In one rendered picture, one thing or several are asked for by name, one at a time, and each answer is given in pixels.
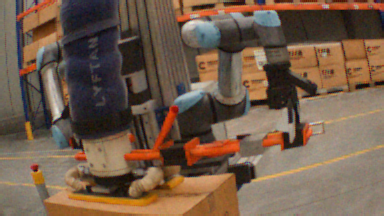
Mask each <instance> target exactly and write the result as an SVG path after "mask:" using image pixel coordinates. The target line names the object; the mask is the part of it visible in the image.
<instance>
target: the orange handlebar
mask: <svg viewBox="0 0 384 216"><path fill-rule="evenodd" d="M312 133H313V131H312V129H311V128H308V131H307V132H306V138H309V137H310V136H312ZM128 136H129V141H130V143H131V142H133V141H134V142H135V141H136V139H135V136H134V135H128ZM229 140H230V139H227V140H223V141H214V142H211V143H210V144H205V145H197V146H196V149H191V150H190V156H191V157H192V158H194V157H204V156H207V157H218V156H224V155H226V154H227V153H235V152H240V147H239V142H240V141H241V140H233V141H229ZM279 144H281V143H280V133H276V134H274V135H268V136H267V139H264V140H263V142H262V145H263V146H264V147H271V146H274V145H279ZM151 151H152V149H149V150H141V149H140V150H132V151H131V153H134V154H131V153H126V154H124V156H123V157H124V159H125V160H128V161H135V160H140V161H144V160H161V158H160V154H159V152H151ZM136 152H143V153H136ZM145 152H150V153H145ZM75 159H76V160H77V161H80V160H81V161H87V158H86V154H85V152H79V153H76V154H75Z"/></svg>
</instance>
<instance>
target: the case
mask: <svg viewBox="0 0 384 216"><path fill-rule="evenodd" d="M183 179H184V181H183V182H182V183H179V184H178V186H176V187H174V188H173V189H171V190H165V189H161V190H148V191H146V192H148V193H157V194H158V196H159V198H157V199H156V200H155V201H153V202H152V203H149V204H148V205H147V206H142V207H139V206H130V205H128V206H125V205H117V204H115V205H113V204H106V203H96V202H90V201H89V202H87V201H81V200H73V199H69V198H68V196H67V194H69V193H70V192H73V191H74V190H75V189H73V188H72V187H68V188H66V189H65V190H61V192H59V193H56V194H55V195H53V196H51V197H49V198H48V199H46V200H44V204H45V206H46V209H47V211H48V213H49V216H240V214H239V213H240V211H239V207H238V206H239V203H238V196H237V188H236V184H235V183H236V180H235V175H234V173H227V174H217V175H214V176H204V177H193V178H183Z"/></svg>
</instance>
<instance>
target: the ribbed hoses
mask: <svg viewBox="0 0 384 216"><path fill-rule="evenodd" d="M79 166H84V167H86V166H89V165H88V162H87V163H84V162H83V163H81V164H80V163H79V164H78V166H77V167H76V168H75V167H74V168H71V169H69V170H68V171H67V172H66V174H65V176H64V181H65V182H66V183H67V185H68V186H69V187H72V188H73V189H75V190H76V191H77V192H80V191H81V189H82V188H83V186H82V184H80V183H79V181H77V180H76V178H77V179H78V178H79V177H80V178H82V177H83V173H82V175H81V172H80V168H79ZM149 168H150V167H149ZM180 168H181V167H180V166H172V167H167V166H165V167H162V164H159V165H157V166H155V167H153V168H150V169H149V170H148V169H147V170H148V171H149V173H148V171H147V173H148V175H146V176H145V177H144V178H143V179H141V180H139V179H138V180H136V181H135V182H134V181H133V183H132V184H131V185H130V186H131V187H130V188H129V194H130V195H131V196H135V197H138V196H142V193H143V192H146V191H148V190H152V189H153V188H154V187H156V186H157V185H158V184H160V182H161V181H162V179H163V180H167V179H168V178H169V177H170V175H174V174H176V173H178V172H179V171H180Z"/></svg>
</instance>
